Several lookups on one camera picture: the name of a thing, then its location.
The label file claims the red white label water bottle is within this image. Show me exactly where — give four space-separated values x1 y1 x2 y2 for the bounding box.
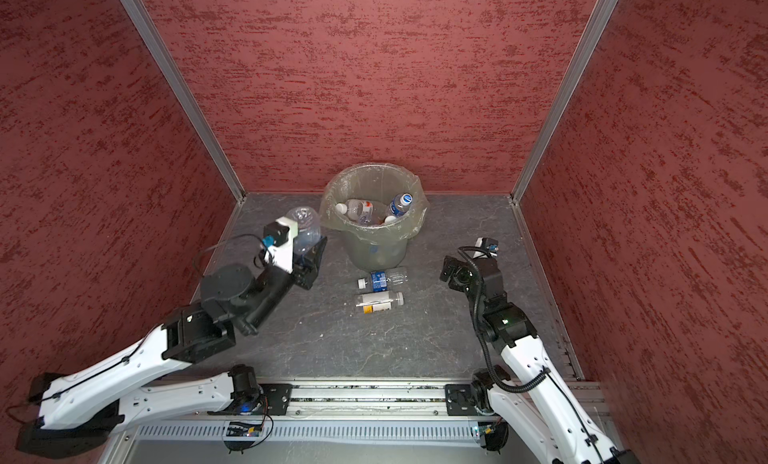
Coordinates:
334 199 375 226

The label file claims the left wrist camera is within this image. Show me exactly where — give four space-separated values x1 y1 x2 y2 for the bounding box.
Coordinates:
262 217 298 274

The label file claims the right circuit board under rail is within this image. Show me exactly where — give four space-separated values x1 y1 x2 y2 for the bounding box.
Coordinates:
475 421 509 453

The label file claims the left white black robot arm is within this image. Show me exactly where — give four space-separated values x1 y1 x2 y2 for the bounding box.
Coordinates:
16 238 327 459

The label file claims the blue label Pocari bottle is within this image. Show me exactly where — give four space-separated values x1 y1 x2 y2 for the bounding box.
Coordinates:
286 206 322 255

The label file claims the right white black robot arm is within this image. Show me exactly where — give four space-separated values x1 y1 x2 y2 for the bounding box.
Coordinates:
440 246 639 463

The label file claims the left circuit board under rail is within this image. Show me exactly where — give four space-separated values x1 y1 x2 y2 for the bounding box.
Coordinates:
224 421 269 440

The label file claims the circuit board under rail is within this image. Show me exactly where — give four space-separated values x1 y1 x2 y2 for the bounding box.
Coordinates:
224 421 269 440
475 421 509 453

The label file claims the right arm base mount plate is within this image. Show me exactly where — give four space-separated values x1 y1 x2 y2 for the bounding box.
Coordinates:
444 384 485 417

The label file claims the corner aluminium post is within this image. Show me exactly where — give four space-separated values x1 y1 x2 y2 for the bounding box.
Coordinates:
119 0 247 204
511 0 619 206

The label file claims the right corner aluminium post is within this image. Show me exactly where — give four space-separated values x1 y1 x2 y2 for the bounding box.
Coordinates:
511 0 619 206

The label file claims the aluminium front rail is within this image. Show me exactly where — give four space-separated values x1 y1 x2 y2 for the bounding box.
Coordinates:
259 378 491 420

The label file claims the blue label bottle white cap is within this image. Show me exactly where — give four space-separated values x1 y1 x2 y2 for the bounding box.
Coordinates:
385 193 413 223

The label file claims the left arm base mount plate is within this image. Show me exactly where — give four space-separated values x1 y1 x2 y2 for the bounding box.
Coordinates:
251 383 294 416

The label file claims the white slotted cable duct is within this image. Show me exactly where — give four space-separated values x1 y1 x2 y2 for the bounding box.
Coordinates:
136 420 478 446

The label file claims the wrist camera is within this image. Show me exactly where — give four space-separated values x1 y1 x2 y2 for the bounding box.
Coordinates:
262 217 298 274
476 238 499 257

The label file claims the grey mesh waste bin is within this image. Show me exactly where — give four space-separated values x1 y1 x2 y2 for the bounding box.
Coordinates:
326 166 421 273

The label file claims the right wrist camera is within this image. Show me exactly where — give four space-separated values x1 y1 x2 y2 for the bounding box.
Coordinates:
476 238 499 257

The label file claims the white yellow label bottle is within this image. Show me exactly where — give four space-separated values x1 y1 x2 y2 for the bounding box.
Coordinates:
355 291 404 314

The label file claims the left corner aluminium post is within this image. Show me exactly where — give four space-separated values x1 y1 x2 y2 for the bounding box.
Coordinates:
119 0 247 204

